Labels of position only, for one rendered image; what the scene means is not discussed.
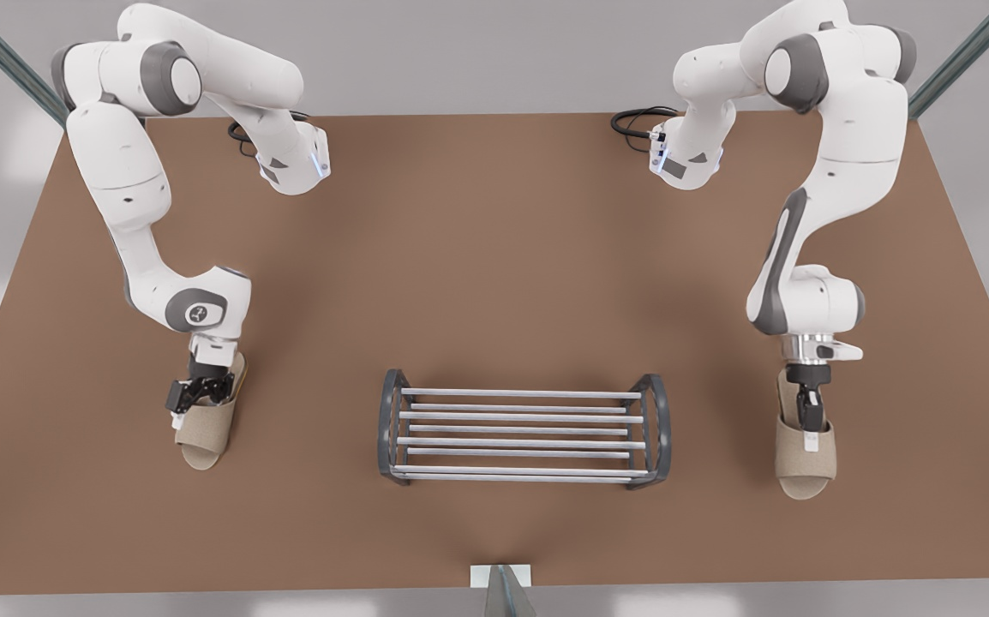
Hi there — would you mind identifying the beige slipper shoe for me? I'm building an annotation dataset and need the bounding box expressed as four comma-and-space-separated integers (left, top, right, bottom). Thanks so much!
174, 351, 249, 471
774, 368, 838, 500

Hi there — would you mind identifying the grey metal shoe rack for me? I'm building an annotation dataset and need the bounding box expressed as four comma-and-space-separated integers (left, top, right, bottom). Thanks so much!
377, 368, 672, 490

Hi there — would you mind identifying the black cable loop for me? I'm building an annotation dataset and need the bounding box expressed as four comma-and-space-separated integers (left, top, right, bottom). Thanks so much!
228, 110, 310, 159
610, 105, 680, 154

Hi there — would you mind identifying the silver frame post with foot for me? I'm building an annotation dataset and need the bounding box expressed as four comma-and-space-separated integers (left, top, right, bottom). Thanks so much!
470, 564, 535, 617

